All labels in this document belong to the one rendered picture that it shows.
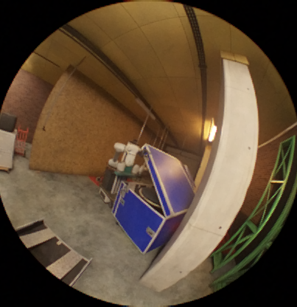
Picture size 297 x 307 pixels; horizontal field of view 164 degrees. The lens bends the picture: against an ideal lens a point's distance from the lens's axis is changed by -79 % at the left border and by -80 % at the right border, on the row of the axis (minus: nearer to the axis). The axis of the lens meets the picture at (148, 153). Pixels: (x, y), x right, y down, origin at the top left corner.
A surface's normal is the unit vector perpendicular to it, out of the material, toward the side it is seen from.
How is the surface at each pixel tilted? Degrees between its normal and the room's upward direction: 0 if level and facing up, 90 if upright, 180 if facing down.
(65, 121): 90
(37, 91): 90
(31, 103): 90
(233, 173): 90
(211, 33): 180
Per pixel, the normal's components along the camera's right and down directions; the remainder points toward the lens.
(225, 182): -0.43, -0.18
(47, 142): 0.83, 0.30
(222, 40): -0.35, 0.94
